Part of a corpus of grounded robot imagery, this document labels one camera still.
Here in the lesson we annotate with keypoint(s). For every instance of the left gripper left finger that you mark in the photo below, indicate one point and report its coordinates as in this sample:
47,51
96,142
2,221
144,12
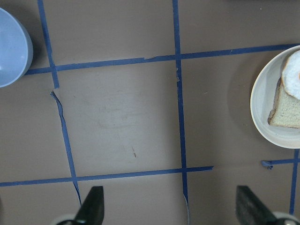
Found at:
92,209

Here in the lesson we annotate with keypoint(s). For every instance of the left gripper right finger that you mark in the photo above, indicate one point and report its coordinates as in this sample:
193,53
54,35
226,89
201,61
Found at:
250,210

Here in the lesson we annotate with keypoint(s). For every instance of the bread slice on plate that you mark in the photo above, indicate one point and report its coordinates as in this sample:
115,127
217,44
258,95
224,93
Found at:
285,111

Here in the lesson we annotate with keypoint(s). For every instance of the toy fried egg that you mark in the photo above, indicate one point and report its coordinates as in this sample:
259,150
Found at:
291,75

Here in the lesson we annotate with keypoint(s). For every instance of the blue bowl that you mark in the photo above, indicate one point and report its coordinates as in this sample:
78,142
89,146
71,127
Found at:
16,49

